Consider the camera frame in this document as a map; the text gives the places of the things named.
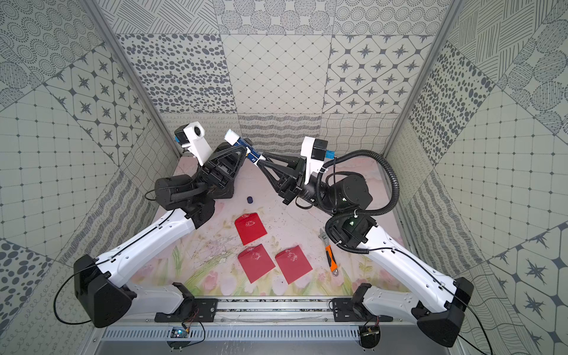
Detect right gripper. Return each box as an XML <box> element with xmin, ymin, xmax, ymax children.
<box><xmin>258</xmin><ymin>154</ymin><xmax>343</xmax><ymax>219</ymax></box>

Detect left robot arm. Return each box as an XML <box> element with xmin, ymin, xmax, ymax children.
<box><xmin>73</xmin><ymin>145</ymin><xmax>247</xmax><ymax>328</ymax></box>

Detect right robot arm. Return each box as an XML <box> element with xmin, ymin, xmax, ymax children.
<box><xmin>255</xmin><ymin>149</ymin><xmax>474</xmax><ymax>348</ymax></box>

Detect red envelope bottom right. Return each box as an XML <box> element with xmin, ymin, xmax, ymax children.
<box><xmin>275</xmin><ymin>246</ymin><xmax>313</xmax><ymax>284</ymax></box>

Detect red envelope bottom left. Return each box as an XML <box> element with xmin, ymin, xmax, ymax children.
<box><xmin>238</xmin><ymin>244</ymin><xmax>275</xmax><ymax>283</ymax></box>

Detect black plastic case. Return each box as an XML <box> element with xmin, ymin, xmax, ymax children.
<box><xmin>212</xmin><ymin>155</ymin><xmax>238</xmax><ymax>199</ymax></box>

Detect orange adjustable wrench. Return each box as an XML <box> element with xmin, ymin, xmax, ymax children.
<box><xmin>319</xmin><ymin>229</ymin><xmax>339</xmax><ymax>277</ymax></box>

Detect left circuit board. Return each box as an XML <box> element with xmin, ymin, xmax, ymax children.
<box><xmin>167</xmin><ymin>327</ymin><xmax>191</xmax><ymax>351</ymax></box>

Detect circuit board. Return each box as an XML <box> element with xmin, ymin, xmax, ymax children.
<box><xmin>167</xmin><ymin>327</ymin><xmax>191</xmax><ymax>351</ymax></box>
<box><xmin>359</xmin><ymin>325</ymin><xmax>381</xmax><ymax>349</ymax></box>

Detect right circuit board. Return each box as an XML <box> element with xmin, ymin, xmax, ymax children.
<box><xmin>359</xmin><ymin>325</ymin><xmax>381</xmax><ymax>349</ymax></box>

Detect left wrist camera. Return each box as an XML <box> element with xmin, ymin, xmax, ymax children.
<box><xmin>174</xmin><ymin>121</ymin><xmax>213</xmax><ymax>166</ymax></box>

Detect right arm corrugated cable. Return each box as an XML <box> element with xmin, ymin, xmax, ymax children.
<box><xmin>314</xmin><ymin>149</ymin><xmax>400</xmax><ymax>256</ymax></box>

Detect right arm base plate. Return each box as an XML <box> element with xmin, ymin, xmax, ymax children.
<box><xmin>328</xmin><ymin>298</ymin><xmax>393</xmax><ymax>322</ymax></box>

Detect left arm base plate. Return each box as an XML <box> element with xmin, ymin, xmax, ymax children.
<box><xmin>154</xmin><ymin>298</ymin><xmax>218</xmax><ymax>323</ymax></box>

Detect aluminium mounting rail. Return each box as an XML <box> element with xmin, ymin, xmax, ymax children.
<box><xmin>78</xmin><ymin>288</ymin><xmax>463</xmax><ymax>328</ymax></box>

